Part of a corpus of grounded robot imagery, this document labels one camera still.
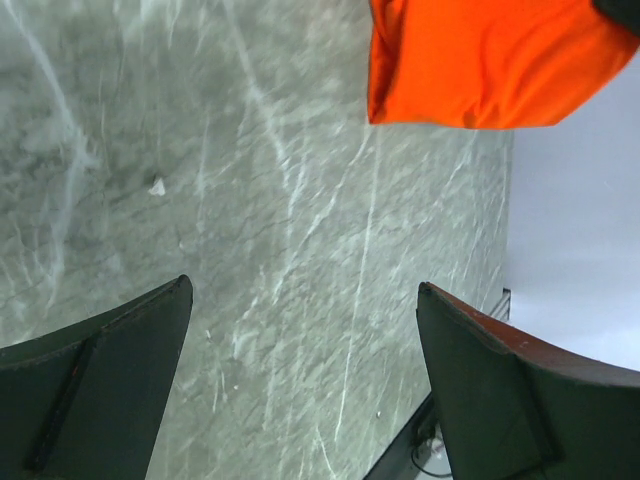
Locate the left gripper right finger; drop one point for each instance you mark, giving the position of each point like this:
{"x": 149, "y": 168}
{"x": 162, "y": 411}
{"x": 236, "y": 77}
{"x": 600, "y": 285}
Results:
{"x": 579, "y": 416}

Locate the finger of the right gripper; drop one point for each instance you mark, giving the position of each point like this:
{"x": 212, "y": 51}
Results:
{"x": 625, "y": 13}

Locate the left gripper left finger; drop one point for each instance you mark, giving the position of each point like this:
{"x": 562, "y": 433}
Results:
{"x": 87, "y": 401}

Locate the orange t shirt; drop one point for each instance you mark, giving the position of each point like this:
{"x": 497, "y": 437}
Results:
{"x": 490, "y": 64}

